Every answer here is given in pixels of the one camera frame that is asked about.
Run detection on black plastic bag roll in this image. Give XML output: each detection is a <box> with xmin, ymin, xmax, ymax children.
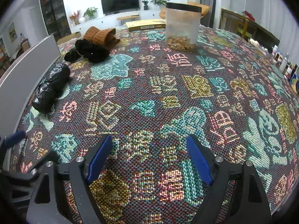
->
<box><xmin>31</xmin><ymin>63</ymin><xmax>70</xmax><ymax>114</ymax></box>

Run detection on colourful woven tablecloth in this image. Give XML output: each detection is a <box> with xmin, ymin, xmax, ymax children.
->
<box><xmin>11</xmin><ymin>26</ymin><xmax>298</xmax><ymax>223</ymax></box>

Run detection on black fuzzy cloth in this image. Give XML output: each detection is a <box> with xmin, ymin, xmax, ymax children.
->
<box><xmin>64</xmin><ymin>39</ymin><xmax>110</xmax><ymax>63</ymax></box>

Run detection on red flower vase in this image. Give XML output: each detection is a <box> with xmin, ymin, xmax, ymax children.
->
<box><xmin>69</xmin><ymin>10</ymin><xmax>80</xmax><ymax>25</ymax></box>

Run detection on brown knitted cloth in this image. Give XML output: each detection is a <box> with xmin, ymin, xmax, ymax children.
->
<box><xmin>84</xmin><ymin>26</ymin><xmax>120</xmax><ymax>51</ymax></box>

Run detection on dark bookshelf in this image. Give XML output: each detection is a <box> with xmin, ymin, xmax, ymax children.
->
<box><xmin>40</xmin><ymin>0</ymin><xmax>70</xmax><ymax>41</ymax></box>

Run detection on green potted plant left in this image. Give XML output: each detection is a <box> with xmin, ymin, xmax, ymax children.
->
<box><xmin>84</xmin><ymin>7</ymin><xmax>98</xmax><ymax>20</ymax></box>

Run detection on green potted plant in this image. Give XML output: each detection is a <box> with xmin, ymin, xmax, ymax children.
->
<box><xmin>150</xmin><ymin>0</ymin><xmax>170</xmax><ymax>10</ymax></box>
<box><xmin>84</xmin><ymin>7</ymin><xmax>98</xmax><ymax>20</ymax></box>

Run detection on white tv cabinet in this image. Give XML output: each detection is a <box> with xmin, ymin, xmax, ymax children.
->
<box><xmin>70</xmin><ymin>10</ymin><xmax>160</xmax><ymax>35</ymax></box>

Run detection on dark wooden side cabinet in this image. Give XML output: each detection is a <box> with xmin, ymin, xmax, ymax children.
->
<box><xmin>219</xmin><ymin>8</ymin><xmax>280</xmax><ymax>49</ymax></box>

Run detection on black television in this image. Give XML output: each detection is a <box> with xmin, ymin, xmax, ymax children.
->
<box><xmin>101</xmin><ymin>0</ymin><xmax>140</xmax><ymax>15</ymax></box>

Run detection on small wooden bench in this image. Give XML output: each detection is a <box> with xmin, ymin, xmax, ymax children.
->
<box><xmin>117</xmin><ymin>14</ymin><xmax>140</xmax><ymax>25</ymax></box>

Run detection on clear plastic jar black lid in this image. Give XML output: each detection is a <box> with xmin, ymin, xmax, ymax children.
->
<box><xmin>165</xmin><ymin>3</ymin><xmax>202</xmax><ymax>52</ymax></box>

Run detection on flat cardboard box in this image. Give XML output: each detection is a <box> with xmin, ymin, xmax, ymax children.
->
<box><xmin>126</xmin><ymin>19</ymin><xmax>166</xmax><ymax>32</ymax></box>

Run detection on small dark potted plant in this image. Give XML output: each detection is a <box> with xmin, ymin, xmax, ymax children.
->
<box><xmin>142</xmin><ymin>0</ymin><xmax>149</xmax><ymax>11</ymax></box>

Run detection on green potted plant right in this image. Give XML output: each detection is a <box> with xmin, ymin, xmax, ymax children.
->
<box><xmin>150</xmin><ymin>0</ymin><xmax>170</xmax><ymax>10</ymax></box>

